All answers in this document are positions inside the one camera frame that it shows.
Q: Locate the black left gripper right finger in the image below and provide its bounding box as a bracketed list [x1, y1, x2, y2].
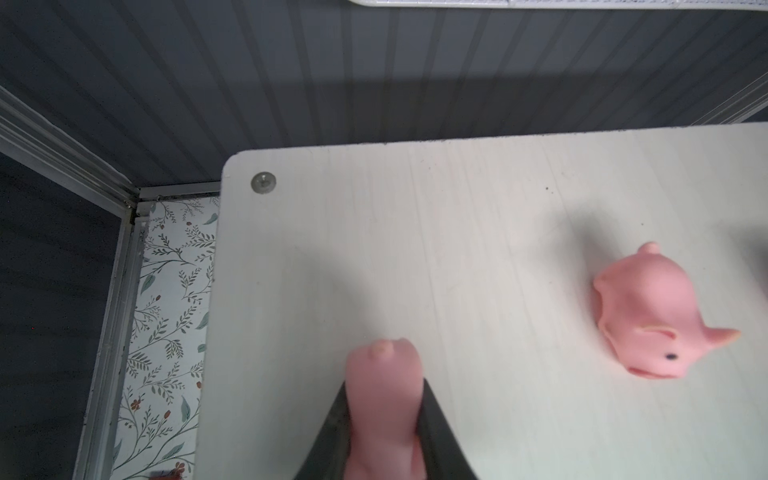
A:
[416, 380, 477, 480]

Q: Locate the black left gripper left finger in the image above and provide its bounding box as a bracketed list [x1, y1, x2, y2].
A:
[294, 382, 351, 480]

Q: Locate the pink pig toy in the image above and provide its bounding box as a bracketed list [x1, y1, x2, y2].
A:
[344, 338, 427, 479]
[593, 242, 741, 380]

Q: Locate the white two-tier shelf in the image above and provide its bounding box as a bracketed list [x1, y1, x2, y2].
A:
[195, 123, 767, 479]

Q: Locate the red card pack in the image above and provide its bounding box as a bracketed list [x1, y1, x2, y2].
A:
[148, 469, 184, 480]

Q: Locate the left aluminium frame post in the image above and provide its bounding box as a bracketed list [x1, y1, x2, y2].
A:
[1, 88, 138, 217]

